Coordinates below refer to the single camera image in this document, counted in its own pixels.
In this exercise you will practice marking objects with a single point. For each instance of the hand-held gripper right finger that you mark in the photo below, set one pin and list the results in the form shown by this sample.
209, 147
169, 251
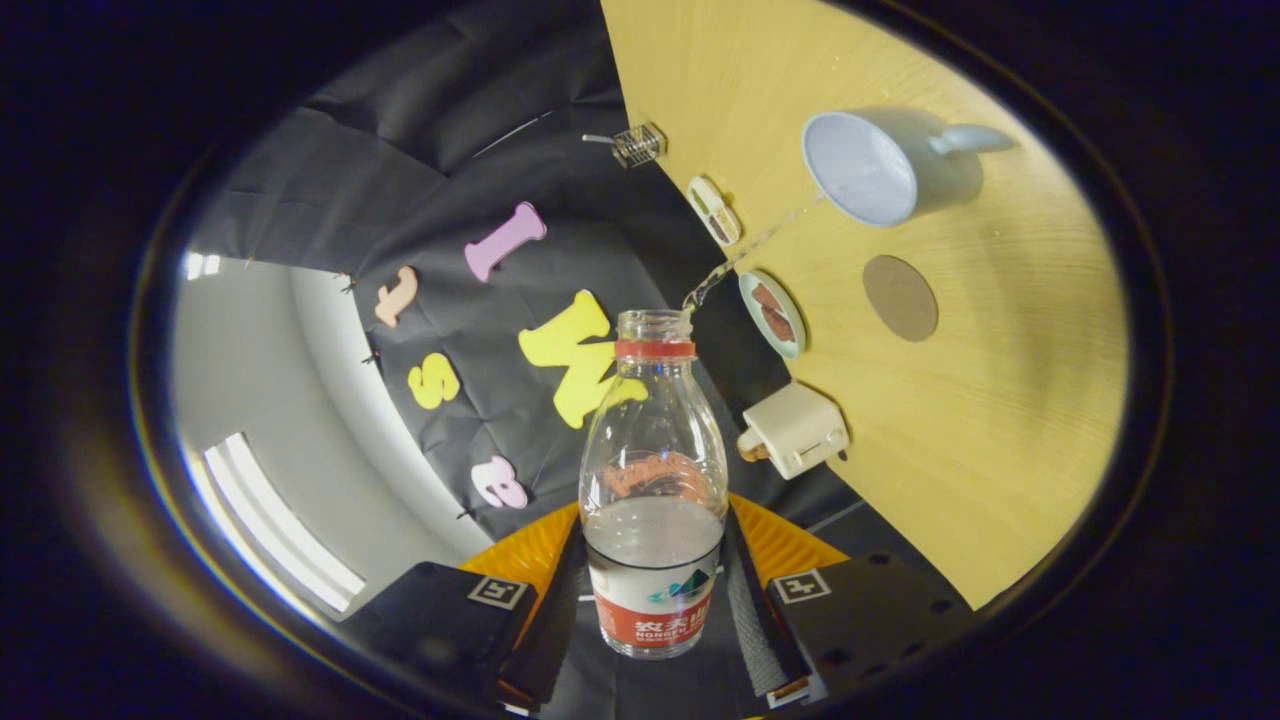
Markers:
745, 620

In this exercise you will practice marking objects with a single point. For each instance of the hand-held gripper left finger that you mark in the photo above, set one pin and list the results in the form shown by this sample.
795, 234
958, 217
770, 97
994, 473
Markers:
550, 630

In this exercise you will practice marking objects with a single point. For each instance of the clear plastic bottle red label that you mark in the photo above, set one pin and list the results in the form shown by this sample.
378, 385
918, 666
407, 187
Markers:
650, 440

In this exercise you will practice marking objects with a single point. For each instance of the round brown coaster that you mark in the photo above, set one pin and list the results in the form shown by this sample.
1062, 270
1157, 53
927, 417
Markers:
900, 298

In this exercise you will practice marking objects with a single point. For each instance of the white cup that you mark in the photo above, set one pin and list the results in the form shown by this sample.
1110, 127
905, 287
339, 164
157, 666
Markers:
860, 170

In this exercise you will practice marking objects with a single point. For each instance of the bread slice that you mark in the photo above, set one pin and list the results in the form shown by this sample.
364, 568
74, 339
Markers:
750, 452

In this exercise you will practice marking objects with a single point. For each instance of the white toaster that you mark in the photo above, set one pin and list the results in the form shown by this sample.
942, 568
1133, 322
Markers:
800, 430

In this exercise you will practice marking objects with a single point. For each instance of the pale green plate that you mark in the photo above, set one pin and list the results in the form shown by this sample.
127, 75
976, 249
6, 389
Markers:
795, 347

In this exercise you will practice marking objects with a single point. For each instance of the long ceiling light panel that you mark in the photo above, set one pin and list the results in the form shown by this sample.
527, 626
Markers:
280, 530

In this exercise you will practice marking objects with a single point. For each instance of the brown meat piece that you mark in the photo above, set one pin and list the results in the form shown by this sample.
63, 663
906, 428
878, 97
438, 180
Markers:
778, 323
765, 297

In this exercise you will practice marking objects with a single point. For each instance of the wooden table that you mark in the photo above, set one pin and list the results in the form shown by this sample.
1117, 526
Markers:
1000, 400

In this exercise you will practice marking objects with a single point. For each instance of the small divided white dish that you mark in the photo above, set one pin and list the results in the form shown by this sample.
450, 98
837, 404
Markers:
705, 195

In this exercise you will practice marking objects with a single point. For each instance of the small ceiling light panel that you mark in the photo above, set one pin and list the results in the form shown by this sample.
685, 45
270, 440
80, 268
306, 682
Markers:
200, 265

